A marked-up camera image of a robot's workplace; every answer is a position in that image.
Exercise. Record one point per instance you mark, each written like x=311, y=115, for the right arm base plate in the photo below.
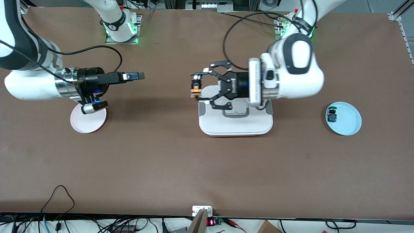
x=121, y=42

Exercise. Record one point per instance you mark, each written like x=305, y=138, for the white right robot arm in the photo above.
x=29, y=87

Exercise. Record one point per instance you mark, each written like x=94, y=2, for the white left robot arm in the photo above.
x=307, y=84

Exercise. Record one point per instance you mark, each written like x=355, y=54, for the light blue plate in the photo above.
x=349, y=118

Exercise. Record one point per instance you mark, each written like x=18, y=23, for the white lidded food container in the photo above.
x=236, y=126

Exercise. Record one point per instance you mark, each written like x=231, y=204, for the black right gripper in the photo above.
x=89, y=78

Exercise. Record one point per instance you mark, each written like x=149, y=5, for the green mushroom button switch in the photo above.
x=332, y=117

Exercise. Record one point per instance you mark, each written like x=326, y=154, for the silver equipment rack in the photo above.
x=190, y=5

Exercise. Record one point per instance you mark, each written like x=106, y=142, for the aluminium corner profile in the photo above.
x=396, y=16

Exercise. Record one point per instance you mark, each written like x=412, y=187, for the brown cardboard box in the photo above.
x=268, y=228

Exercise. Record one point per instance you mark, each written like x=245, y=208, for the small white device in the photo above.
x=197, y=208

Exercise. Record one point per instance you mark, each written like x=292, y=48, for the aluminium profile bar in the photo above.
x=198, y=225

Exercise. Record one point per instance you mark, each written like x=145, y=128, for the aluminium frame bracket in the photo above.
x=24, y=10

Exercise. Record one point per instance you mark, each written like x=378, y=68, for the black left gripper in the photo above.
x=238, y=86

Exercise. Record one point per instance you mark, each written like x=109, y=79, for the pink plate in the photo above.
x=87, y=124

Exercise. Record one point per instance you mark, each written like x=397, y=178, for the red LED display module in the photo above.
x=211, y=222

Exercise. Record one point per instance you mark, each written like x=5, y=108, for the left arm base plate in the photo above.
x=277, y=27

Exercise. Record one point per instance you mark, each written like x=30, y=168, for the red alligator clip leads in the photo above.
x=234, y=223

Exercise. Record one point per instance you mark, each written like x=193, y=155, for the orange push button switch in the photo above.
x=195, y=92

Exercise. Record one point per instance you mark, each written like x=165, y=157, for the perforated metal strip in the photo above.
x=406, y=38

